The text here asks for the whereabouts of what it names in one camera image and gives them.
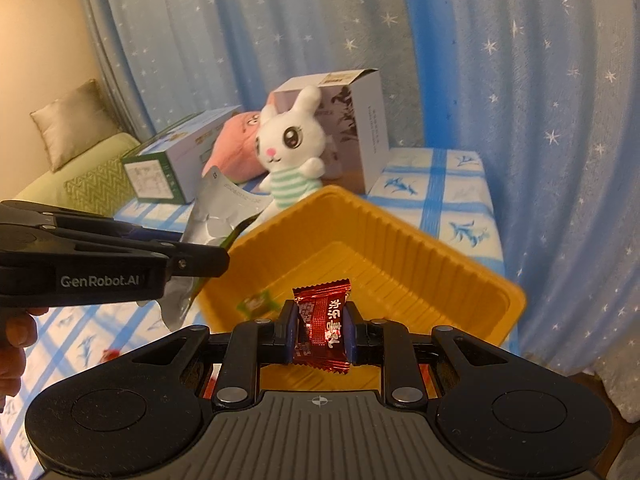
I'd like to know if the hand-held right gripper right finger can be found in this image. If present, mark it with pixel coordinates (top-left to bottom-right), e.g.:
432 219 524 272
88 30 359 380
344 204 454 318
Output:
347 301 526 407

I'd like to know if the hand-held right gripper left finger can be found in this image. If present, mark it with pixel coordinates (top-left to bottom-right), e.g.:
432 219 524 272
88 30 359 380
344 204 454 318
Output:
115 300 297 408

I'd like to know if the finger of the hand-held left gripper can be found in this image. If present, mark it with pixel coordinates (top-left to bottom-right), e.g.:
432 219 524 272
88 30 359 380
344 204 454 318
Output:
0 225 231 279
0 200 185 245

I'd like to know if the dark red candy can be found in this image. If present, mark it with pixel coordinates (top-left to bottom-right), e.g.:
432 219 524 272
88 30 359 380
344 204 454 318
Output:
291 278 353 373

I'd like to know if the green candy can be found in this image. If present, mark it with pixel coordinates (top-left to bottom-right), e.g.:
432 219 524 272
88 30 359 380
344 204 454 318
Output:
237 290 278 315

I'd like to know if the silver foil packet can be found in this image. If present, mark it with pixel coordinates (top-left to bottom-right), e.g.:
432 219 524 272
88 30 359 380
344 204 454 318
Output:
159 164 273 332

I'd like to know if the yellow plastic tray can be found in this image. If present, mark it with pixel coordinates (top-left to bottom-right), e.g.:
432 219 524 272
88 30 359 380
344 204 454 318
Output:
200 185 527 393

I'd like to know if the person's left hand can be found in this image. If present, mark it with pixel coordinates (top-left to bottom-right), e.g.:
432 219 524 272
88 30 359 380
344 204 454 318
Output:
0 310 40 401

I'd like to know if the green zigzag cushion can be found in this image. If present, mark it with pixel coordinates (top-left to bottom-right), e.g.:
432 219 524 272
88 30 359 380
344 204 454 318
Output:
64 157 136 218

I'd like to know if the light green sofa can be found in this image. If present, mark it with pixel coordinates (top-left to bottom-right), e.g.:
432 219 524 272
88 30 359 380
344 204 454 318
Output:
12 132 143 211

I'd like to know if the green and white cardboard box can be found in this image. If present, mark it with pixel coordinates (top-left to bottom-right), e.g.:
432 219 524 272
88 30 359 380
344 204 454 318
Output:
121 105 243 205

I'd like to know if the beige cushion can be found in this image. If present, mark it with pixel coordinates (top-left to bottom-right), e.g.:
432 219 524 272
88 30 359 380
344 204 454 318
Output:
30 78 121 173

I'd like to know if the pink plush toy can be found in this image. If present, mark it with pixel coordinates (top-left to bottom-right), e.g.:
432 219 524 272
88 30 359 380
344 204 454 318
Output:
201 112 268 183

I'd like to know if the white rabbit plush toy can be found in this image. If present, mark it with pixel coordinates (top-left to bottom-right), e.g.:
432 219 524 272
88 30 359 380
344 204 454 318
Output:
252 85 331 223

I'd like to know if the white floral print box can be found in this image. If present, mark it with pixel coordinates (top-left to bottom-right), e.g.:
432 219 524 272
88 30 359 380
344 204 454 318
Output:
267 68 391 196

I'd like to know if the blue star curtain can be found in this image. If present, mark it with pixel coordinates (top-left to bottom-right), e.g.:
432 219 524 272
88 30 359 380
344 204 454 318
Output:
75 0 640 376

